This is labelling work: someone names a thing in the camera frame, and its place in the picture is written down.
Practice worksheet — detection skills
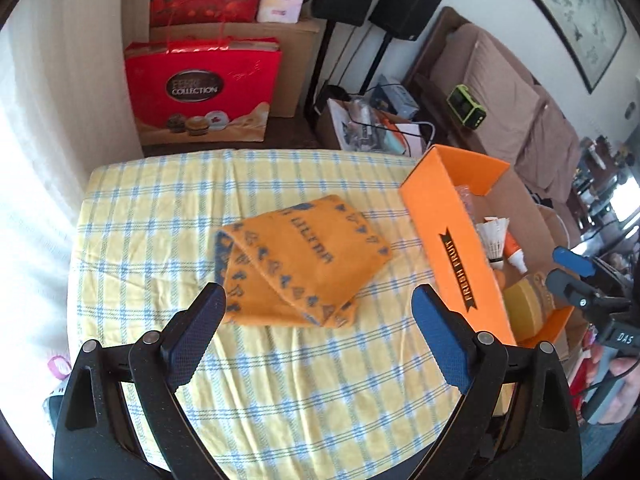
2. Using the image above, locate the open carton with cables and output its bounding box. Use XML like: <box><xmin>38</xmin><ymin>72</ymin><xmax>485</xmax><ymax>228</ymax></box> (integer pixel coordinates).
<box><xmin>315</xmin><ymin>95</ymin><xmax>436</xmax><ymax>153</ymax></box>

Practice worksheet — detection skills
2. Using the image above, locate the light blue box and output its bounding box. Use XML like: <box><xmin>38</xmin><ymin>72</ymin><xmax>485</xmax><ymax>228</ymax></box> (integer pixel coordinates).
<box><xmin>377</xmin><ymin>80</ymin><xmax>420</xmax><ymax>117</ymax></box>

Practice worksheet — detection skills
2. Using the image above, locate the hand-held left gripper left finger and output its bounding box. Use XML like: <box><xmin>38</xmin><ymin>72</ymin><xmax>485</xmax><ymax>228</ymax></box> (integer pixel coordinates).
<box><xmin>52</xmin><ymin>282</ymin><xmax>228</xmax><ymax>480</ymax></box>

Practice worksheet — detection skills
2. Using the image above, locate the black speaker stand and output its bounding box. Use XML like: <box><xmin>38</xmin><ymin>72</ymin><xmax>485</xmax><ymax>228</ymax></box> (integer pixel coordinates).
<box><xmin>305</xmin><ymin>22</ymin><xmax>341</xmax><ymax>116</ymax></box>
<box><xmin>367</xmin><ymin>35</ymin><xmax>393</xmax><ymax>96</ymax></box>

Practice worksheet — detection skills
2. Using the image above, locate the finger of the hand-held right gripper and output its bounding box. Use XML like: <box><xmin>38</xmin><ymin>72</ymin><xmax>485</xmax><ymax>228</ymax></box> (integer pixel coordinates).
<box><xmin>545</xmin><ymin>270</ymin><xmax>632</xmax><ymax>322</ymax></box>
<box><xmin>552</xmin><ymin>246</ymin><xmax>626</xmax><ymax>288</ymax></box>

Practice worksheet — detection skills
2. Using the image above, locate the white shuttlecock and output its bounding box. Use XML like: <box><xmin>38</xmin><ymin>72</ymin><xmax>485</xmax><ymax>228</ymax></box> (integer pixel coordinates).
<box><xmin>475</xmin><ymin>216</ymin><xmax>511</xmax><ymax>268</ymax></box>

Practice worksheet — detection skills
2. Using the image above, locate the large beige cushion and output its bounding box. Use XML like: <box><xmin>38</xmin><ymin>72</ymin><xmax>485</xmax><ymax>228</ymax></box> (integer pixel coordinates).
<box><xmin>432</xmin><ymin>22</ymin><xmax>546</xmax><ymax>161</ymax></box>

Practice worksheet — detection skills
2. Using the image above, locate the red chocolate gift bag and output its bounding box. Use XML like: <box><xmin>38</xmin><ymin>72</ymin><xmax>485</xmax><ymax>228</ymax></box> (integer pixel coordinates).
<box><xmin>124</xmin><ymin>37</ymin><xmax>283</xmax><ymax>147</ymax></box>

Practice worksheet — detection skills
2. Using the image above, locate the framed ink wall painting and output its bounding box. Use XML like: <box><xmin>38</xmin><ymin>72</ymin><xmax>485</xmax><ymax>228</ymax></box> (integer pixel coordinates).
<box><xmin>495</xmin><ymin>0</ymin><xmax>628</xmax><ymax>95</ymax></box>

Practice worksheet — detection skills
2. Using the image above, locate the person's right hand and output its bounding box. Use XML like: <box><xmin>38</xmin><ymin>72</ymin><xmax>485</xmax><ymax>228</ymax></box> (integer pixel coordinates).
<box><xmin>605</xmin><ymin>355</ymin><xmax>640</xmax><ymax>424</ymax></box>

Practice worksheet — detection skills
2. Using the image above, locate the plain brown cardboard carton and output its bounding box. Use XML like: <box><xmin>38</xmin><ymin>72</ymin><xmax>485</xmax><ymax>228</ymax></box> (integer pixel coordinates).
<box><xmin>150</xmin><ymin>17</ymin><xmax>328</xmax><ymax>120</ymax></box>

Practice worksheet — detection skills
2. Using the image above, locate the orange cardboard box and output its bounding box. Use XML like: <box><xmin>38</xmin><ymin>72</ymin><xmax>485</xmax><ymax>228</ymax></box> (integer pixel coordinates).
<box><xmin>398</xmin><ymin>144</ymin><xmax>576</xmax><ymax>356</ymax></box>

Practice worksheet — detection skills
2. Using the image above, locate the orange white bottle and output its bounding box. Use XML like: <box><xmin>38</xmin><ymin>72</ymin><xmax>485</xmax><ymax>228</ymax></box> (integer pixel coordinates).
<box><xmin>502</xmin><ymin>232</ymin><xmax>530</xmax><ymax>275</ymax></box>

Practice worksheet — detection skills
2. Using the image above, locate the green portable power station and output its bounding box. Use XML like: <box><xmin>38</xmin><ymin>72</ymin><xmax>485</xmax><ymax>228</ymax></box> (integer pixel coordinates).
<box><xmin>446</xmin><ymin>85</ymin><xmax>487</xmax><ymax>131</ymax></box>

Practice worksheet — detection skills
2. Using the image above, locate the orange patterned towel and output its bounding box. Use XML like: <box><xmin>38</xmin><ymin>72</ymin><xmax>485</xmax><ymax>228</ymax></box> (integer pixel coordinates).
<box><xmin>214</xmin><ymin>197</ymin><xmax>393</xmax><ymax>330</ymax></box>

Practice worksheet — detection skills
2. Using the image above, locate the medium beige cushion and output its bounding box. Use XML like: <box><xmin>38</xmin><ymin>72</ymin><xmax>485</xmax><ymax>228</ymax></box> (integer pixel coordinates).
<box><xmin>515</xmin><ymin>85</ymin><xmax>576</xmax><ymax>201</ymax></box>

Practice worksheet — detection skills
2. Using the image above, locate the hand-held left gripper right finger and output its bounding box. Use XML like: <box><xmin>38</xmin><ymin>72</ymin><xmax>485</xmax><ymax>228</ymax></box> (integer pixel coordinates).
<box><xmin>410</xmin><ymin>284</ymin><xmax>583</xmax><ymax>480</ymax></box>

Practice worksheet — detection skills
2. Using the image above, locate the dark wooden shelf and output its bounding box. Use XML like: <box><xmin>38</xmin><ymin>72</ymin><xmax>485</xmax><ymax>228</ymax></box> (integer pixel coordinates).
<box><xmin>570</xmin><ymin>135</ymin><xmax>640</xmax><ymax>261</ymax></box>

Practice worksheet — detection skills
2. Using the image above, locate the brown sofa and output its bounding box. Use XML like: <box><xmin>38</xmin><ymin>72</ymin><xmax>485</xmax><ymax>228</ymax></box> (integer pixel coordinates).
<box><xmin>402</xmin><ymin>6</ymin><xmax>601</xmax><ymax>221</ymax></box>

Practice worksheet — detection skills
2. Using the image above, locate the yellow checked tablecloth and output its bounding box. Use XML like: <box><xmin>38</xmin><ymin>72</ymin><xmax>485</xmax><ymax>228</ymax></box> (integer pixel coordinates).
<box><xmin>67</xmin><ymin>147</ymin><xmax>506</xmax><ymax>476</ymax></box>

